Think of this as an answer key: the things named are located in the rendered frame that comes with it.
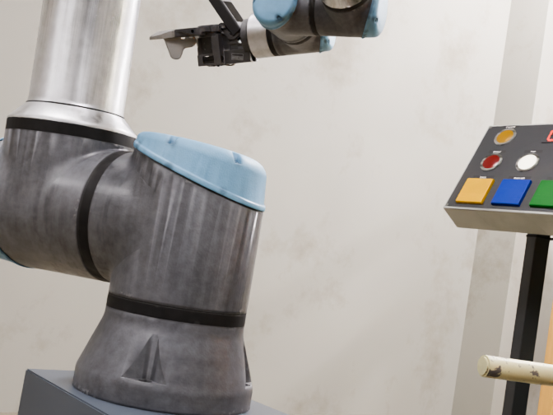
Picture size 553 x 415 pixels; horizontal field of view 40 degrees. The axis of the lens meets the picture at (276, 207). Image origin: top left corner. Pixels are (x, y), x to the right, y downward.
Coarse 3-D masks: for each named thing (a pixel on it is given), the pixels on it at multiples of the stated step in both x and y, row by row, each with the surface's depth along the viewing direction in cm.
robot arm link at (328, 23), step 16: (320, 0) 133; (336, 0) 127; (352, 0) 127; (368, 0) 129; (384, 0) 133; (320, 16) 133; (336, 16) 131; (352, 16) 130; (368, 16) 130; (384, 16) 135; (320, 32) 136; (336, 32) 135; (352, 32) 133; (368, 32) 132
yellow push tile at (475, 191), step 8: (464, 184) 189; (472, 184) 187; (480, 184) 186; (488, 184) 184; (464, 192) 187; (472, 192) 186; (480, 192) 184; (488, 192) 183; (456, 200) 187; (464, 200) 185; (472, 200) 184; (480, 200) 182
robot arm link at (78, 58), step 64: (64, 0) 86; (128, 0) 89; (64, 64) 86; (128, 64) 91; (64, 128) 84; (128, 128) 90; (0, 192) 85; (64, 192) 82; (0, 256) 90; (64, 256) 83
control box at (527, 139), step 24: (480, 144) 197; (504, 144) 191; (528, 144) 186; (552, 144) 181; (480, 168) 191; (504, 168) 186; (528, 168) 180; (552, 168) 176; (456, 192) 190; (528, 192) 176; (456, 216) 189; (480, 216) 183; (504, 216) 178; (528, 216) 172; (552, 216) 167
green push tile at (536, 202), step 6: (546, 180) 174; (552, 180) 172; (540, 186) 174; (546, 186) 172; (552, 186) 171; (540, 192) 172; (546, 192) 171; (552, 192) 170; (534, 198) 172; (540, 198) 171; (546, 198) 170; (552, 198) 169; (534, 204) 171; (540, 204) 170; (546, 204) 169; (552, 204) 168
